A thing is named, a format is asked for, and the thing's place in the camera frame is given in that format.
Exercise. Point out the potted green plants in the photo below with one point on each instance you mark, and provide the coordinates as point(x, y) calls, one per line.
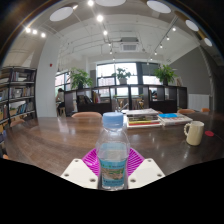
point(80, 78)

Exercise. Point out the stack of colourful books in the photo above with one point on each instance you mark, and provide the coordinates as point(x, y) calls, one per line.
point(143, 119)

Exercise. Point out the clear water bottle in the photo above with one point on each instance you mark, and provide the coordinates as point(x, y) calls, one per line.
point(112, 156)

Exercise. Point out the tall dark bookshelf unit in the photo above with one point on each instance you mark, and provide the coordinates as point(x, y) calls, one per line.
point(20, 96)

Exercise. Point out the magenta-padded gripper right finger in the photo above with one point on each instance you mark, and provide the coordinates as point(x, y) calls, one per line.
point(146, 171)

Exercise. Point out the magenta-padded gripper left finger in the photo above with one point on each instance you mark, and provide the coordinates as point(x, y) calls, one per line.
point(77, 171)

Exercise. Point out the person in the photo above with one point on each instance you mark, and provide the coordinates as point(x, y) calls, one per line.
point(60, 97)
point(153, 95)

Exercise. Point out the ceiling air conditioner unit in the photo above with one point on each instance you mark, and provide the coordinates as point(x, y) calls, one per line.
point(129, 45)

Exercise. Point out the cream ceramic mug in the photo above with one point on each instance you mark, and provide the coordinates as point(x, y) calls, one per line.
point(195, 133)

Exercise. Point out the white wall radiator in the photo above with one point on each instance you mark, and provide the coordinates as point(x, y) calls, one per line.
point(199, 102)

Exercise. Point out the round white ceiling lamps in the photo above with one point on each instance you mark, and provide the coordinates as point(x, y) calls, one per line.
point(61, 14)

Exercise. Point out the orange chairs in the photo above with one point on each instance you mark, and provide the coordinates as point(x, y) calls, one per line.
point(86, 114)

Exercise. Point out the ceiling track spotlights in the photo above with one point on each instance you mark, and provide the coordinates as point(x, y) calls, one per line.
point(100, 18)

